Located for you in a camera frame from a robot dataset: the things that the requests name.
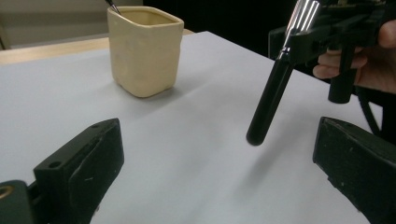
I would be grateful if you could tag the thin black makeup brush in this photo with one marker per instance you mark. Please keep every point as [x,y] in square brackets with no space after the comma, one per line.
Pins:
[112,6]

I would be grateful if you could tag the beige square ceramic cup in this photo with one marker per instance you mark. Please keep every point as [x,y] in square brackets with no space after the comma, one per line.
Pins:
[143,53]

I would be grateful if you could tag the large black powder brush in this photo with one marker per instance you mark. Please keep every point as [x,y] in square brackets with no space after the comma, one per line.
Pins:
[271,99]

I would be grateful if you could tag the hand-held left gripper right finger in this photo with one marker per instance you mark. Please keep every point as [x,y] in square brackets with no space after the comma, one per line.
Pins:
[358,168]

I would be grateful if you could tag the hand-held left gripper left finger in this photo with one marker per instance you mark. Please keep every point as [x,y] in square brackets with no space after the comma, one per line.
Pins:
[81,171]

